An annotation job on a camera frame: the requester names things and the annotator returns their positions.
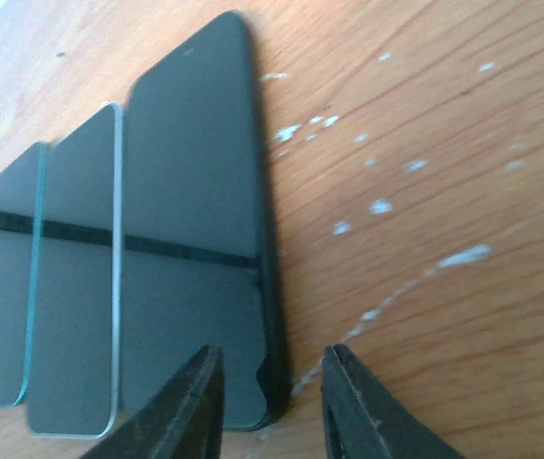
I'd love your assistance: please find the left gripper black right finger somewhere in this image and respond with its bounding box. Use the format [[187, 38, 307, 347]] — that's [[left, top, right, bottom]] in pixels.
[[321, 344, 461, 459]]

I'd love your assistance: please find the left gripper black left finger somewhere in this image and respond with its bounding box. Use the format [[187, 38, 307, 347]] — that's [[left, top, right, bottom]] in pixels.
[[83, 345, 225, 459]]

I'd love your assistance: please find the black phone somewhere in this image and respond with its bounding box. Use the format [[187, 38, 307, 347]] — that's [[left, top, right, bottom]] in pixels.
[[0, 142, 49, 408], [120, 11, 291, 431]]

